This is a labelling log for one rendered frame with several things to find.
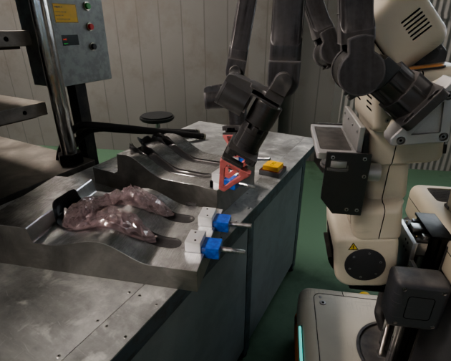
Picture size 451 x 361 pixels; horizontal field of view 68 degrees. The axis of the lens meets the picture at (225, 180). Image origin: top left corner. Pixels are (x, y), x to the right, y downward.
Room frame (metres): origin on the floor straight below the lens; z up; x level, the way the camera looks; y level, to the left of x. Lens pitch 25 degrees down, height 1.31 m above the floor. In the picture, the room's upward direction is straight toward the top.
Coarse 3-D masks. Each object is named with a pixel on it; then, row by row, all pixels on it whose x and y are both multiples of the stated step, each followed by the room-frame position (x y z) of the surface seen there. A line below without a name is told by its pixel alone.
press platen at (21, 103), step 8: (0, 96) 1.41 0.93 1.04; (8, 96) 1.41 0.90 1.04; (0, 104) 1.26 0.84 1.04; (8, 104) 1.26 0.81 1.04; (16, 104) 1.26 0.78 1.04; (24, 104) 1.26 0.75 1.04; (32, 104) 1.26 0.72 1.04; (40, 104) 1.28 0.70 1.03; (0, 112) 1.15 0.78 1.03; (8, 112) 1.17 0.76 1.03; (16, 112) 1.20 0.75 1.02; (24, 112) 1.24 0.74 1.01; (32, 112) 1.25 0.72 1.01; (40, 112) 1.28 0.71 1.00; (0, 120) 1.15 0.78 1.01; (8, 120) 1.17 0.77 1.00; (16, 120) 1.19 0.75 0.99
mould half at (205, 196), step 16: (160, 144) 1.12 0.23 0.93; (176, 144) 1.15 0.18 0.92; (112, 160) 1.14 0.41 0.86; (128, 160) 1.00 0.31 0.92; (144, 160) 0.99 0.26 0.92; (176, 160) 1.06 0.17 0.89; (96, 176) 1.08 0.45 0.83; (112, 176) 1.04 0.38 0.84; (128, 176) 1.00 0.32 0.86; (144, 176) 0.97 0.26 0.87; (160, 176) 0.95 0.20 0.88; (176, 176) 0.95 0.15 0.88; (160, 192) 0.94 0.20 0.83; (176, 192) 0.91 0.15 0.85; (192, 192) 0.88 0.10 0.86; (208, 192) 0.85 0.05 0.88; (224, 192) 0.88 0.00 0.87; (240, 192) 0.97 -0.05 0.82; (224, 208) 0.88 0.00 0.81
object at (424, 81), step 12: (408, 72) 0.61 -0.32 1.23; (420, 72) 0.61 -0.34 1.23; (396, 84) 0.60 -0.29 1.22; (408, 84) 0.60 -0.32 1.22; (420, 84) 0.59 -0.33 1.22; (432, 84) 0.60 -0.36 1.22; (384, 96) 0.61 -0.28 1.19; (396, 96) 0.60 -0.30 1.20; (408, 96) 0.59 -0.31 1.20; (420, 96) 0.58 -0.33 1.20; (432, 96) 0.58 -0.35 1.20; (444, 96) 0.56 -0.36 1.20; (384, 108) 0.61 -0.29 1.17; (396, 108) 0.60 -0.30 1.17; (408, 108) 0.59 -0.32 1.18; (420, 108) 0.57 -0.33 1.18; (432, 108) 0.56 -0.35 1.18; (396, 120) 0.61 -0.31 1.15; (408, 120) 0.57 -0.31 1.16; (420, 120) 0.56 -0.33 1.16
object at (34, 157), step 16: (0, 144) 1.55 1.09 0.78; (16, 144) 1.55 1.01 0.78; (0, 160) 1.33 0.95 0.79; (16, 160) 1.33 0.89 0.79; (32, 160) 1.33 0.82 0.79; (48, 160) 1.33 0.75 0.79; (0, 176) 1.17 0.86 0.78; (16, 176) 1.17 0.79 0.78; (32, 176) 1.17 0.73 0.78; (48, 176) 1.17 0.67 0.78; (64, 176) 1.21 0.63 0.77; (0, 192) 1.04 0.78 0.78; (16, 192) 1.04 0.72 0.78
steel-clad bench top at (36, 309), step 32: (192, 128) 1.76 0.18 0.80; (288, 160) 1.29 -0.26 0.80; (256, 192) 1.01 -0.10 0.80; (0, 288) 0.55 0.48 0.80; (32, 288) 0.55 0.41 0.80; (64, 288) 0.55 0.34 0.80; (96, 288) 0.55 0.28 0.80; (128, 288) 0.55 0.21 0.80; (160, 288) 0.55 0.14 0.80; (0, 320) 0.47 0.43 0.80; (32, 320) 0.47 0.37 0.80; (64, 320) 0.47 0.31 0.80; (96, 320) 0.47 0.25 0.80; (128, 320) 0.47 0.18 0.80; (0, 352) 0.40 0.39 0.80; (32, 352) 0.40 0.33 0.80; (64, 352) 0.40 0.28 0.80; (96, 352) 0.40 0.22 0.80
